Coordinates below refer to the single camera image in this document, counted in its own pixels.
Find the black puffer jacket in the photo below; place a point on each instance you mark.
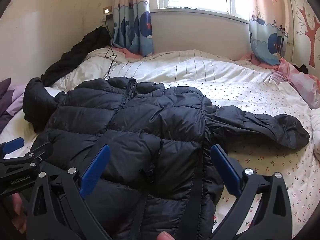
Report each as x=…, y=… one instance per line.
x=150, y=135

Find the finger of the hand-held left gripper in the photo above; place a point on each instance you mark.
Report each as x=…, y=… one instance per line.
x=41, y=152
x=13, y=145

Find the white wardrobe with tree decal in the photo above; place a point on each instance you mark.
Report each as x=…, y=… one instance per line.
x=305, y=17

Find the person's right hand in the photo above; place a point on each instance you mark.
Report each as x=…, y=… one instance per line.
x=163, y=236

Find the purple blanket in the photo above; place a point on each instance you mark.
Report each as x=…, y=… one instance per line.
x=10, y=97

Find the blue cartoon print curtain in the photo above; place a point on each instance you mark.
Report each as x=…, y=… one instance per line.
x=267, y=30
x=135, y=25

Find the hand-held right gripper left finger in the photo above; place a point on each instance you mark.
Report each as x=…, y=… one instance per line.
x=96, y=170

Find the person's left hand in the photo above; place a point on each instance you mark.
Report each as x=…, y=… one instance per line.
x=18, y=205

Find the cream quilt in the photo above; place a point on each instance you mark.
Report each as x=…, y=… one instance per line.
x=316, y=132

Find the pink blanket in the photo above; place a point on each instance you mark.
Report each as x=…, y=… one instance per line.
x=300, y=82

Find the cherry print bedsheet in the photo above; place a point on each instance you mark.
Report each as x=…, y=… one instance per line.
x=262, y=105

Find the small black cloth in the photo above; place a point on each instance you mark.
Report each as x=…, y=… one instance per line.
x=303, y=68

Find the dark crumpled garment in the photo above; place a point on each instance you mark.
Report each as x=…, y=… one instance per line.
x=77, y=50

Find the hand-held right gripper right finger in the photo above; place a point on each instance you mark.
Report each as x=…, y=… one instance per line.
x=225, y=170

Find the cherry print bed sheet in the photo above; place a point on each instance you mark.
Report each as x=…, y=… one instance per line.
x=187, y=67

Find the wall power outlet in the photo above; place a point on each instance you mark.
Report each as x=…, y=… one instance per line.
x=107, y=10

